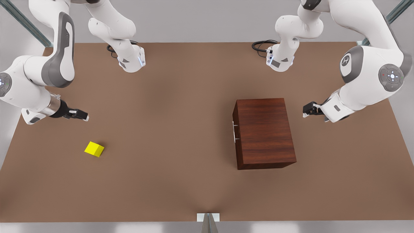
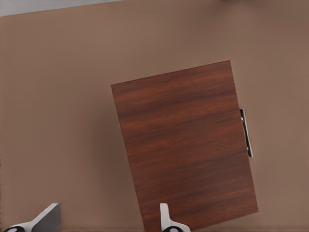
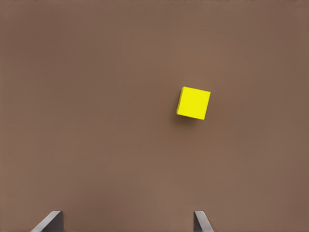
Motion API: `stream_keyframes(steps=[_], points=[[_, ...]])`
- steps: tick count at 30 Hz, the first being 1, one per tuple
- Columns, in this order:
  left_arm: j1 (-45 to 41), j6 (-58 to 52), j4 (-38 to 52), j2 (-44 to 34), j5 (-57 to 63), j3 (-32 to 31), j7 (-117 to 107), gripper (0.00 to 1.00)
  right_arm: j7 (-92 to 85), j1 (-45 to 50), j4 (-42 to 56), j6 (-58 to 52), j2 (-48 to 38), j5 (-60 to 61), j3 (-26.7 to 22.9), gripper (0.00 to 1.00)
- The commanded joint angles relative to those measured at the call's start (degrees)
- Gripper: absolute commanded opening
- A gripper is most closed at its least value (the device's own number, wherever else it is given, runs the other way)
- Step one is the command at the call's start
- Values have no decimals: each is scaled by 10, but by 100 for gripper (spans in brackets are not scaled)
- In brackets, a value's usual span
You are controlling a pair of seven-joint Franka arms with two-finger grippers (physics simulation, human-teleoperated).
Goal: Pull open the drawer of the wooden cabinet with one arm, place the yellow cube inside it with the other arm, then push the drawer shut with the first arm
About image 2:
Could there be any dark wooden cabinet box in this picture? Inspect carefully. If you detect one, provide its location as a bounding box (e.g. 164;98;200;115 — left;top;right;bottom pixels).
111;60;259;232

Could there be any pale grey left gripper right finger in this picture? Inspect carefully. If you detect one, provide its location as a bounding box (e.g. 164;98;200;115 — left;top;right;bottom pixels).
159;203;191;232

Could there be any silver cabinet handle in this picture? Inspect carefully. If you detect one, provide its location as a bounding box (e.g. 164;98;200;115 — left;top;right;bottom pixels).
239;108;254;159

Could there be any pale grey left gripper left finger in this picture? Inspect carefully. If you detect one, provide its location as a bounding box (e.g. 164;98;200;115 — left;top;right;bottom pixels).
3;203;61;232

